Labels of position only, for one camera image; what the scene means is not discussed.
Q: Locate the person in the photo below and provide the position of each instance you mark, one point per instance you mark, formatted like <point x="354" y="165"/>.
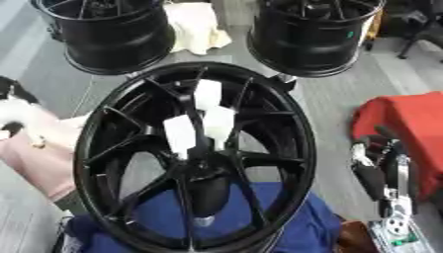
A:
<point x="34" y="148"/>

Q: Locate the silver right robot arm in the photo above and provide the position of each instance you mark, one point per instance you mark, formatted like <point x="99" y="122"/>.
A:
<point x="404" y="235"/>

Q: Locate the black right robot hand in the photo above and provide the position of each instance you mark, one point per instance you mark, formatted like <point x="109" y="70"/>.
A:
<point x="371" y="176"/>

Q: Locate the black wheel rim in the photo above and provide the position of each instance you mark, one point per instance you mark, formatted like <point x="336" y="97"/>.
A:
<point x="115" y="39"/>
<point x="305" y="46"/>

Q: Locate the white cloth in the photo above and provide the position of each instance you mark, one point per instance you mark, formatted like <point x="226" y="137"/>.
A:
<point x="193" y="28"/>

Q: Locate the red cloth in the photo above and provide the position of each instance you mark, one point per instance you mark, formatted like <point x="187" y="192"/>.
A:
<point x="415" y="125"/>

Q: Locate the black office chair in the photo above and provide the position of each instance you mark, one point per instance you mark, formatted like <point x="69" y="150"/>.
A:
<point x="424" y="29"/>

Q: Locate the black spoked wheel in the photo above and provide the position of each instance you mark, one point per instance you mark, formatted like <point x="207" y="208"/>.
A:
<point x="276" y="131"/>

